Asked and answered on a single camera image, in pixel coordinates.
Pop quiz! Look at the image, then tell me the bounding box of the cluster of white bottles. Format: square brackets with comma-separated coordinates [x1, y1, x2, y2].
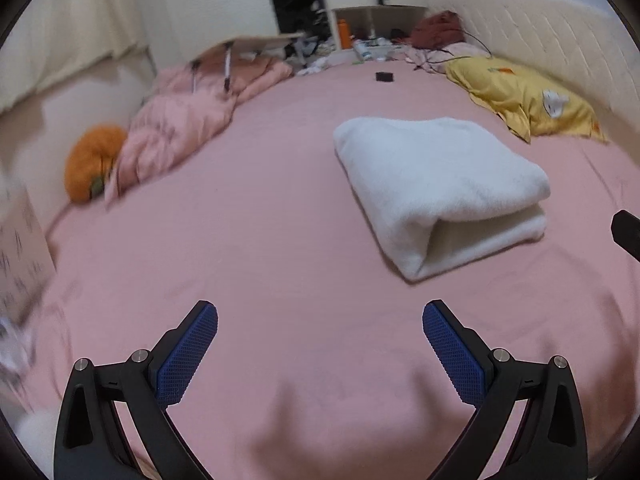
[352, 36, 401, 61]

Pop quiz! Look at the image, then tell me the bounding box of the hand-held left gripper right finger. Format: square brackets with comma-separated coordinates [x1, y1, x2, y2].
[422, 300, 588, 480]

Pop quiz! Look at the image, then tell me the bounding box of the pile of dark clothes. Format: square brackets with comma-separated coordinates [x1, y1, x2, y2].
[262, 0, 331, 41]

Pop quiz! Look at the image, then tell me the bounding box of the white knit cardigan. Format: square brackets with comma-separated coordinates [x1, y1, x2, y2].
[333, 116, 552, 282]

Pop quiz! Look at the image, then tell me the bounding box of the grey and white clothes pile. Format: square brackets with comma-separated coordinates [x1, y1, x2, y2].
[290, 35, 351, 78]

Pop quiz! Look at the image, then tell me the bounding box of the orange pumpkin plush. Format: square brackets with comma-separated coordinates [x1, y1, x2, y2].
[64, 125, 129, 204]

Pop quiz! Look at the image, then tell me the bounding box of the pink bed sheet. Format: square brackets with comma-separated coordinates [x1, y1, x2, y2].
[45, 57, 640, 480]

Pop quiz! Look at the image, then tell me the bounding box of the white bedside shelf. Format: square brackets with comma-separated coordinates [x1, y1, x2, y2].
[331, 5, 428, 51]

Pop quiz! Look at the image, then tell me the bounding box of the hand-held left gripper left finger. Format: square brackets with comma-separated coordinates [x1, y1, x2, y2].
[52, 300, 219, 480]

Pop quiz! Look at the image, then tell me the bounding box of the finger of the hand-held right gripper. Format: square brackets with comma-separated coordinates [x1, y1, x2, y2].
[611, 210, 640, 263]

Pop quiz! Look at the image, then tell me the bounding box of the person's white fluffy clothing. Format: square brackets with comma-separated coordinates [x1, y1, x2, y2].
[12, 407, 58, 466]

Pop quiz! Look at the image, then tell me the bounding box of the cream curtain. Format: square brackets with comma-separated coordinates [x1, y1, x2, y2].
[0, 0, 151, 111]

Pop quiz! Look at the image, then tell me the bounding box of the dark red cloth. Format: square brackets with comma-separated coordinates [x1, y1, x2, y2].
[410, 11, 463, 51]

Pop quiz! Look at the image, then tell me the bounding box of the cream tufted headboard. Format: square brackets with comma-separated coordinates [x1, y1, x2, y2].
[427, 0, 640, 136]

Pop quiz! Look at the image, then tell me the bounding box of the white wardrobe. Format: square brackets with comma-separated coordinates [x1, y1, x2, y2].
[127, 0, 383, 73]

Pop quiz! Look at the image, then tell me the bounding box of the yellow pillow with cat print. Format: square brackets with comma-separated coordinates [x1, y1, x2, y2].
[444, 56, 608, 145]

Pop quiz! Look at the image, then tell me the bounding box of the pink quilt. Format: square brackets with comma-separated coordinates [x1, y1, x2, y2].
[104, 52, 295, 210]

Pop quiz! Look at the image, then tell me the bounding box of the folding lap table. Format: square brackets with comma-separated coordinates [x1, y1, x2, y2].
[192, 31, 307, 93]

